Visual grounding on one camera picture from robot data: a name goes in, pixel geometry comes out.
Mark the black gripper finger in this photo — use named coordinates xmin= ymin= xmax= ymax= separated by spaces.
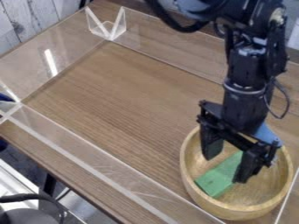
xmin=232 ymin=145 xmax=267 ymax=184
xmin=200 ymin=125 xmax=224 ymax=160

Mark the black cable lower left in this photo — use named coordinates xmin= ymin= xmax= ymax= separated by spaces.
xmin=0 ymin=193 xmax=68 ymax=224

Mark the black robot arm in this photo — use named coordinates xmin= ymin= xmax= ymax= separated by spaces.
xmin=144 ymin=0 xmax=288 ymax=183

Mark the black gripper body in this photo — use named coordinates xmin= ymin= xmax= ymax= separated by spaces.
xmin=196 ymin=80 xmax=284 ymax=169

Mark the green rectangular block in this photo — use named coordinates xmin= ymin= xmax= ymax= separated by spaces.
xmin=193 ymin=151 xmax=243 ymax=198

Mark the black table leg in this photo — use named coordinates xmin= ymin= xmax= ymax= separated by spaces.
xmin=43 ymin=174 xmax=57 ymax=196

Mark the clear acrylic enclosure wall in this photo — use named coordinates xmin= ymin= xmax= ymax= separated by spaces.
xmin=0 ymin=2 xmax=299 ymax=224

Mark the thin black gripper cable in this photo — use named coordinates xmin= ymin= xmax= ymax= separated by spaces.
xmin=263 ymin=78 xmax=292 ymax=120

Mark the brown wooden bowl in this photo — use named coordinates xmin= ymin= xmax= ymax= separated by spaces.
xmin=180 ymin=127 xmax=295 ymax=221

